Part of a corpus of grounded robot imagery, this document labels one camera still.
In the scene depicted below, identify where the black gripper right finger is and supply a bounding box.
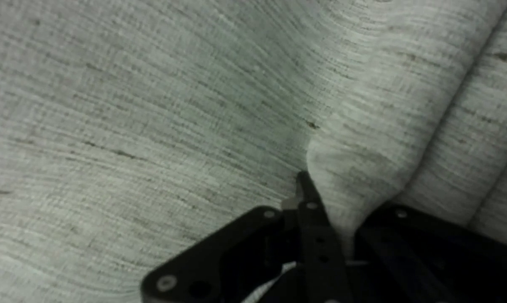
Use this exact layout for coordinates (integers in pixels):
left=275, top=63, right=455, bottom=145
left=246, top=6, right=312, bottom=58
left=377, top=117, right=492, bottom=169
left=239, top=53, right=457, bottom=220
left=350, top=206, right=507, bottom=303

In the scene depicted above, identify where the light grey fabric curtain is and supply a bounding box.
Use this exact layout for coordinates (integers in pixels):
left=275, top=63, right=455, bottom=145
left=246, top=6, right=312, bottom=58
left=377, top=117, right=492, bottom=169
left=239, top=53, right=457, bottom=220
left=0, top=0, right=507, bottom=303

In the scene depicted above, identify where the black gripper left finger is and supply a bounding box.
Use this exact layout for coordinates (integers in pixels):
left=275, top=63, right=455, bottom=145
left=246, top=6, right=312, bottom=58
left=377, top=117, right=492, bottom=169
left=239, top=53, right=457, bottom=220
left=140, top=172, right=354, bottom=303

